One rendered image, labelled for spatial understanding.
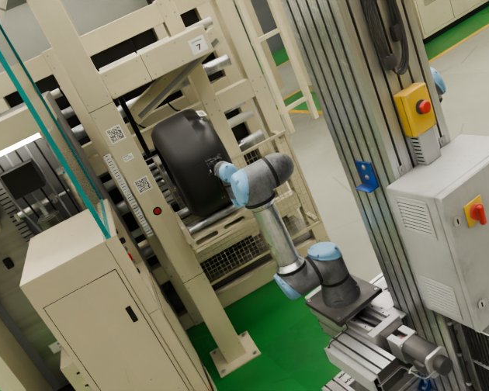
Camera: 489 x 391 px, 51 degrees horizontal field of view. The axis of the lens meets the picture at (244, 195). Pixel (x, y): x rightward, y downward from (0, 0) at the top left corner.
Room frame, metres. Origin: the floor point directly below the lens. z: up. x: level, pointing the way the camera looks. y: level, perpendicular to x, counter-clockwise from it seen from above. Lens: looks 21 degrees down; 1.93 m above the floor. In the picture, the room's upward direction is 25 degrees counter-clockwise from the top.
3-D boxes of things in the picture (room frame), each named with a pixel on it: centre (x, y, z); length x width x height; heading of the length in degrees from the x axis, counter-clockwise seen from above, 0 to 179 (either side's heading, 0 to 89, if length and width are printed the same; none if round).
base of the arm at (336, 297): (1.69, -0.18, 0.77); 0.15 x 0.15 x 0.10
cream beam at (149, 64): (2.99, 0.14, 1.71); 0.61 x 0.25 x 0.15; 100
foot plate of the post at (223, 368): (2.62, 0.46, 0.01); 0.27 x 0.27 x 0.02; 10
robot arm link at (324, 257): (1.69, -0.17, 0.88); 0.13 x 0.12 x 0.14; 101
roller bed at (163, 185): (3.02, 0.49, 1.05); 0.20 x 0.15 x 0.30; 100
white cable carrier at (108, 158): (2.57, 0.54, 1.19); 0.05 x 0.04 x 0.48; 10
